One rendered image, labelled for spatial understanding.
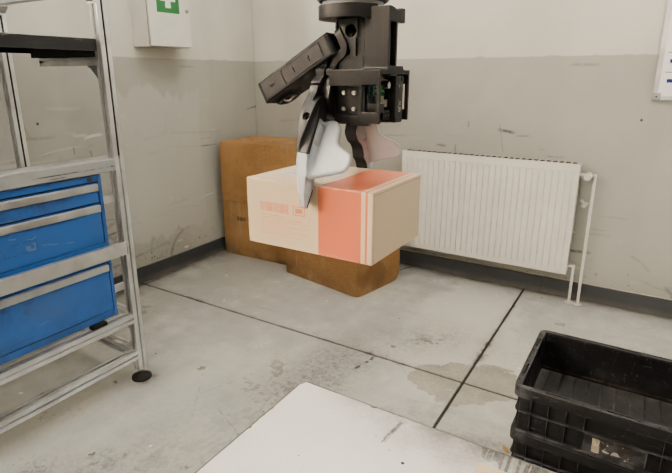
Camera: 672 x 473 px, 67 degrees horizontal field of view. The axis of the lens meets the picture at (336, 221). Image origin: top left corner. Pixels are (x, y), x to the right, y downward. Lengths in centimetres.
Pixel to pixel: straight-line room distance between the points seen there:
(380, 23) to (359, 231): 20
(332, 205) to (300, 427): 44
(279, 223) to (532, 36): 262
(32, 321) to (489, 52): 254
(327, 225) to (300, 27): 321
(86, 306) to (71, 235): 28
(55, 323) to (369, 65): 172
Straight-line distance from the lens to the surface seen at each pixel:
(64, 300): 208
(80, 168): 199
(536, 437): 126
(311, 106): 53
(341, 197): 52
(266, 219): 58
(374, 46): 53
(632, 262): 316
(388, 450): 83
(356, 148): 62
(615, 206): 309
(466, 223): 314
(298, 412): 89
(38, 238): 198
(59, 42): 199
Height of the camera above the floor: 123
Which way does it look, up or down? 16 degrees down
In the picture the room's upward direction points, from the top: straight up
